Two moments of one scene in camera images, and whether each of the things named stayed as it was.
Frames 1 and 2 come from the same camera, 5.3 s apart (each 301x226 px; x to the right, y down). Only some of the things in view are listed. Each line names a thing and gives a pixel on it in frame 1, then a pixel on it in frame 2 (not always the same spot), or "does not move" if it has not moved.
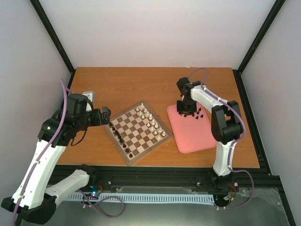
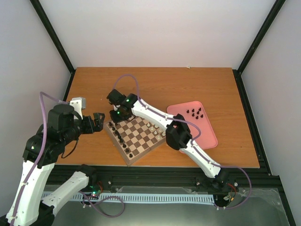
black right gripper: [181, 111] to [115, 120]
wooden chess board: [137, 132] does not move
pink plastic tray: [192, 133] does not move
